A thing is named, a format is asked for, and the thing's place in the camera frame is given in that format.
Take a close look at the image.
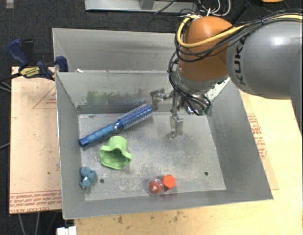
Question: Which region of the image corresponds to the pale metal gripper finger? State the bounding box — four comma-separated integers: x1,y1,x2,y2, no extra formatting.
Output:
150,88,166,111
166,113,185,140

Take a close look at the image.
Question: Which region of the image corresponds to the blue hairbrush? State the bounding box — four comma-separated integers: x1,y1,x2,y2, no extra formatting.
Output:
78,103,153,148

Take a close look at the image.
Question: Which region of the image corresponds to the grey metal bin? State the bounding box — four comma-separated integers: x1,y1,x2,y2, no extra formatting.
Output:
52,27,274,220

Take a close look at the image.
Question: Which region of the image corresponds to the orange hexagonal block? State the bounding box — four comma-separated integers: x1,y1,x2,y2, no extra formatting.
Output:
162,174,177,192

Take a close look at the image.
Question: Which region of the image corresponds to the red ball in clear capsule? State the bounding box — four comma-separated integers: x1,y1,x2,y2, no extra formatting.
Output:
145,177,165,196

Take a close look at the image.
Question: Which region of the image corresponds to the light green flower-shaped cup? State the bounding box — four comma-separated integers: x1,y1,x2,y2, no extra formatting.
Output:
99,135,134,170

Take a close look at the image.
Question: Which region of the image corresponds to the blue toy figure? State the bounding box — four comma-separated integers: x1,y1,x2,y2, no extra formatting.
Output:
79,166,98,190

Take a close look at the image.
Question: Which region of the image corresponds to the brown cardboard board red print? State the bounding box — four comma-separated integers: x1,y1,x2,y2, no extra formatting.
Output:
8,66,280,215

